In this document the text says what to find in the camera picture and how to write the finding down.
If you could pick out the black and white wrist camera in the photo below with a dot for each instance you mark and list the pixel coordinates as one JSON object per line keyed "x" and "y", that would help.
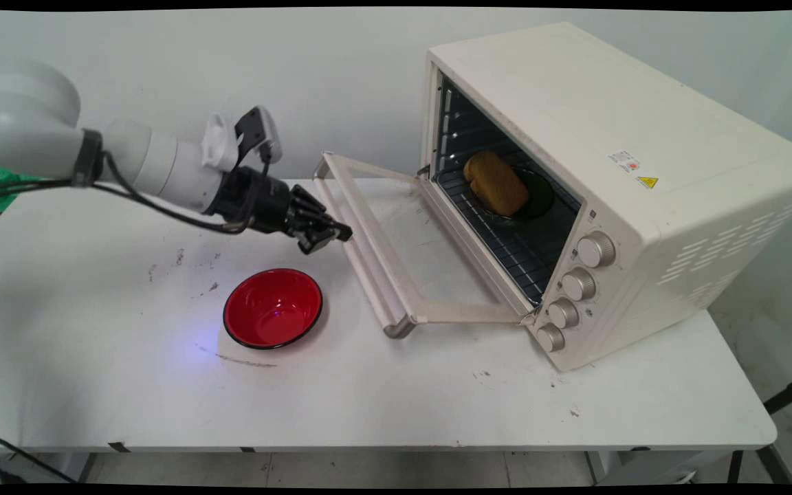
{"x": 255, "y": 130}

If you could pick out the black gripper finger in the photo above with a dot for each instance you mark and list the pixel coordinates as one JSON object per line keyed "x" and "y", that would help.
{"x": 324, "y": 232}
{"x": 312, "y": 206}

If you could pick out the brown bread loaf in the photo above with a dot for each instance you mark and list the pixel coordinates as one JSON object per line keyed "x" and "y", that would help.
{"x": 496, "y": 182}

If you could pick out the cream toaster oven body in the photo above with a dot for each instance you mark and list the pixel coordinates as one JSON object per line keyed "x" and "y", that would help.
{"x": 643, "y": 137}

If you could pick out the black table leg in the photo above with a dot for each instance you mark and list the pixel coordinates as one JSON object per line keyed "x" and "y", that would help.
{"x": 734, "y": 467}
{"x": 777, "y": 466}

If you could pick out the dark green plate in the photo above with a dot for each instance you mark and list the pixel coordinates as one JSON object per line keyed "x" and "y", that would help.
{"x": 540, "y": 196}

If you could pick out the white label sticker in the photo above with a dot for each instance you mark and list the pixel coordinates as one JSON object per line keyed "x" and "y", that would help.
{"x": 624, "y": 161}

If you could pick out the black tripod leg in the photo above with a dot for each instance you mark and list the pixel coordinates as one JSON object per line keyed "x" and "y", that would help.
{"x": 791, "y": 393}

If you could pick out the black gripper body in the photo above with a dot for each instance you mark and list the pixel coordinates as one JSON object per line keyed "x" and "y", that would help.
{"x": 258, "y": 199}

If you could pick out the green cloth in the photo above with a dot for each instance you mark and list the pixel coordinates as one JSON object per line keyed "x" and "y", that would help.
{"x": 1, "y": 185}

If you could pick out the red bowl with black rim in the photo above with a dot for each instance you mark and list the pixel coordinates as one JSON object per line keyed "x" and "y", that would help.
{"x": 272, "y": 309}

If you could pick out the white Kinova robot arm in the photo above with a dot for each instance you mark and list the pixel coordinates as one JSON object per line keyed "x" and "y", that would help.
{"x": 25, "y": 130}

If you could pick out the silver oven knob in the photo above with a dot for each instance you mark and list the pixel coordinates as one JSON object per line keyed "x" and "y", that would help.
{"x": 578, "y": 284}
{"x": 551, "y": 337}
{"x": 563, "y": 313}
{"x": 595, "y": 249}

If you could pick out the cream glass oven door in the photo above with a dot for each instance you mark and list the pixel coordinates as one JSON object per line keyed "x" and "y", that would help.
{"x": 396, "y": 227}

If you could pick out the yellow warning sticker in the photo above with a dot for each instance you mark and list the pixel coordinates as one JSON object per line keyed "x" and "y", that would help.
{"x": 647, "y": 182}

